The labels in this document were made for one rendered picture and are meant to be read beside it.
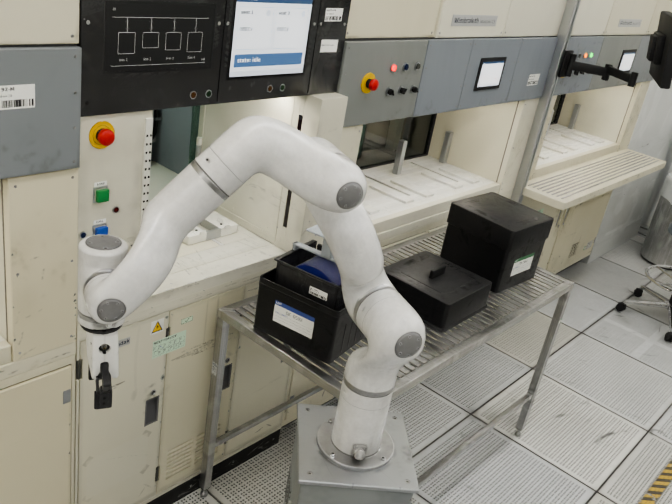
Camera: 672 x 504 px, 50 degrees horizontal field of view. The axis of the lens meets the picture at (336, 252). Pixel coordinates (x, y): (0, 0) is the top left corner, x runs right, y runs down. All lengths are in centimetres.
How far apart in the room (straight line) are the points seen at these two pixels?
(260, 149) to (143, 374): 111
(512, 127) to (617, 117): 150
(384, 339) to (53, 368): 91
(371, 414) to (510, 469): 152
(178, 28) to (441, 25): 114
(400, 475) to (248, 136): 89
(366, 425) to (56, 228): 86
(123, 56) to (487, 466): 214
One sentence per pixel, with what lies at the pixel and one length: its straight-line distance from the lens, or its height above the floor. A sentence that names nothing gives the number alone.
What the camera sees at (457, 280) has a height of 86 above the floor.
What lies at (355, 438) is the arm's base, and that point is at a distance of 173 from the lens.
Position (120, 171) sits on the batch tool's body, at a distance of 186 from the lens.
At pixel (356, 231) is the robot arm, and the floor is 135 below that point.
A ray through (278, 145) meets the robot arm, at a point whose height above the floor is 153.
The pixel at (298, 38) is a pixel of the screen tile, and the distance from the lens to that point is 213.
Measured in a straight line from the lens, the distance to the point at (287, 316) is 208.
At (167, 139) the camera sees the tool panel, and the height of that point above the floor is 99.
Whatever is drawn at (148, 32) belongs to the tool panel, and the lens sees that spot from 180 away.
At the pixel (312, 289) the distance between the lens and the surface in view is 204.
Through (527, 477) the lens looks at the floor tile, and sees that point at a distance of 314.
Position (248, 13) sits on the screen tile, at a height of 163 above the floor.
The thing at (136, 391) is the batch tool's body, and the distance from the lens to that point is 224.
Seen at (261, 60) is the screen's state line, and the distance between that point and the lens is 205.
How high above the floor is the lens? 191
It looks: 25 degrees down
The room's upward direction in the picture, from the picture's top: 10 degrees clockwise
